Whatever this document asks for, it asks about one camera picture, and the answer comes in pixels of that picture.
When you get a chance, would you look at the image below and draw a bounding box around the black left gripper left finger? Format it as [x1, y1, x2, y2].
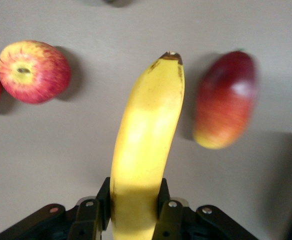
[67, 176, 112, 240]

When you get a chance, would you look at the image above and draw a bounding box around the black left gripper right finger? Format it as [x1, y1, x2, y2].
[151, 177, 185, 240]

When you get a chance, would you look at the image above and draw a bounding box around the yellow banana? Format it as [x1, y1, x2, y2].
[109, 50, 186, 240]

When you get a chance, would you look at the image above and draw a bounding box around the red yellow apple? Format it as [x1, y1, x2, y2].
[0, 39, 72, 105]

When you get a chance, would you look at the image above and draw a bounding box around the red yellow mango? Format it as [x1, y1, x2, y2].
[191, 49, 261, 151]

